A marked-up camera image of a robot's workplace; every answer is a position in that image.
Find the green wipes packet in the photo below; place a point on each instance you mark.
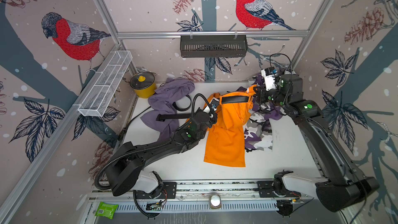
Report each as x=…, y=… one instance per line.
x=106, y=210

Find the lavender purple trousers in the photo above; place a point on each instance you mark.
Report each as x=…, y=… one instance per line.
x=162, y=104

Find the orange trousers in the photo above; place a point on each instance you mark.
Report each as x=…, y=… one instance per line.
x=225, y=144

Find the white wire mesh shelf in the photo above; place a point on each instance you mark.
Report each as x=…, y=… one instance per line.
x=100, y=95

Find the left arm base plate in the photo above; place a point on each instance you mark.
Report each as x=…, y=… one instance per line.
x=163, y=191

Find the purple camouflage trousers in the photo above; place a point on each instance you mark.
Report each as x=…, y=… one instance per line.
x=258, y=129

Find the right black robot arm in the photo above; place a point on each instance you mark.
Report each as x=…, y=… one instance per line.
x=342, y=184

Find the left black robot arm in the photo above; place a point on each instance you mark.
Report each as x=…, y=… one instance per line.
x=125, y=169

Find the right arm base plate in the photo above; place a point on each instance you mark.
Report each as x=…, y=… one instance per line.
x=267, y=189

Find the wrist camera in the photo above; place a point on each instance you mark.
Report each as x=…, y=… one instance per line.
x=268, y=75
x=212, y=107

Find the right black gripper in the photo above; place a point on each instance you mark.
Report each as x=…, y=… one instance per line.
x=263, y=94

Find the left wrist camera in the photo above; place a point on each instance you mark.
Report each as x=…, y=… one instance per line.
x=212, y=107

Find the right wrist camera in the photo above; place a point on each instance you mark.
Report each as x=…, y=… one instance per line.
x=268, y=75

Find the yellow pot with lid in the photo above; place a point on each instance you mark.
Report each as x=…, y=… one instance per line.
x=143, y=84

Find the black hanging basket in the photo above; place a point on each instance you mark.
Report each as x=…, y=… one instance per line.
x=213, y=46

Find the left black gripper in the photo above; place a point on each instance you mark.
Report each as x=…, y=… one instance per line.
x=213, y=119

